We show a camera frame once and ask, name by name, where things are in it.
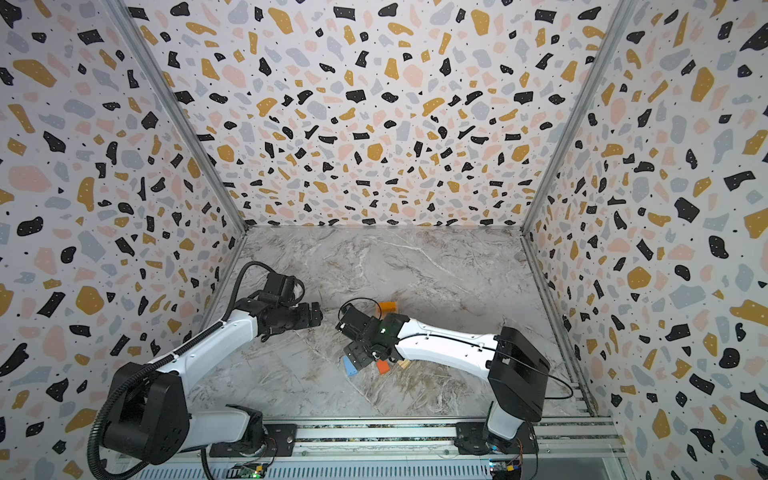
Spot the left electronics board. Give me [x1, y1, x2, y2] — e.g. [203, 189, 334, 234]
[229, 462, 269, 480]

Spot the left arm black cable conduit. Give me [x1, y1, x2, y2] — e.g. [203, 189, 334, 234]
[86, 260, 283, 480]

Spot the orange wood block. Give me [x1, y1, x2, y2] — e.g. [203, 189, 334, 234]
[378, 301, 398, 315]

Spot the red-orange wood block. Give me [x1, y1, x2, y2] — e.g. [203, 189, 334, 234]
[376, 360, 391, 375]

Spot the electronics board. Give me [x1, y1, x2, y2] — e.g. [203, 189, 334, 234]
[489, 459, 522, 480]
[229, 462, 269, 480]

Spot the corner aluminium profile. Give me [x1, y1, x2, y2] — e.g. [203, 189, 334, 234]
[521, 0, 637, 237]
[103, 1, 247, 236]

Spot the right electronics board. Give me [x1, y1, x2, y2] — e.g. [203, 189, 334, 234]
[489, 459, 522, 480]

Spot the blue wood block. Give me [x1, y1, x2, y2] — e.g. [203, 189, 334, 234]
[342, 356, 358, 377]

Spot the right corner aluminium profile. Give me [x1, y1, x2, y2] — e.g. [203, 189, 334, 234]
[521, 0, 637, 237]

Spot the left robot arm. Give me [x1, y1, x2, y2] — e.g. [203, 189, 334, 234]
[87, 272, 323, 470]

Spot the left corner aluminium profile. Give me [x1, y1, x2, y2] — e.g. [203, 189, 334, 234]
[103, 1, 247, 236]

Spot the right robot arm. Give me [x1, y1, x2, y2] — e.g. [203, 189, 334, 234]
[336, 303, 550, 455]

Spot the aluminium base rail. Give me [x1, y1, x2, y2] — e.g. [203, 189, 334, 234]
[113, 416, 631, 480]

